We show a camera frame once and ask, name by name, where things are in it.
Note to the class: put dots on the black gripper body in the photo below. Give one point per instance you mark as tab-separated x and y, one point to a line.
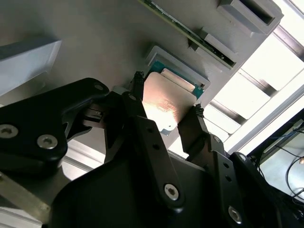
107	202

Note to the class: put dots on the silver CPU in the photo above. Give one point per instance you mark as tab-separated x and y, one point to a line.
166	99

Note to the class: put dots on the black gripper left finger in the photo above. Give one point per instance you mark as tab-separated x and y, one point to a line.
35	123

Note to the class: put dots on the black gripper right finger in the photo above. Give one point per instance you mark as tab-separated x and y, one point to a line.
221	166

